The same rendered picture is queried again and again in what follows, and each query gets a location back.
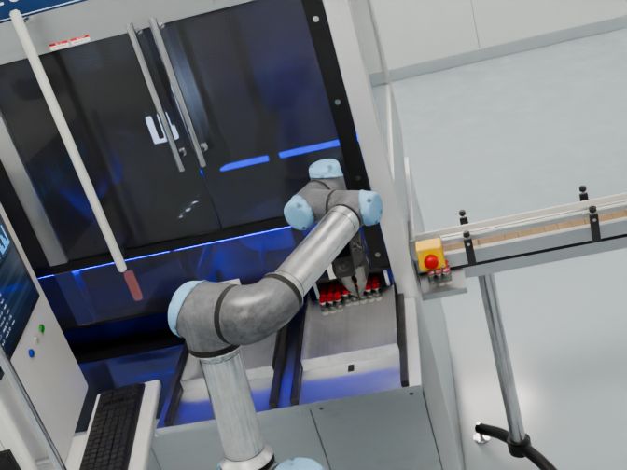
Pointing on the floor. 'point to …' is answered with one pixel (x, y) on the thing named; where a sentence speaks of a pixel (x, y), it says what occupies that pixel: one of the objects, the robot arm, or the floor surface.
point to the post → (338, 20)
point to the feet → (512, 445)
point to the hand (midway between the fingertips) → (357, 293)
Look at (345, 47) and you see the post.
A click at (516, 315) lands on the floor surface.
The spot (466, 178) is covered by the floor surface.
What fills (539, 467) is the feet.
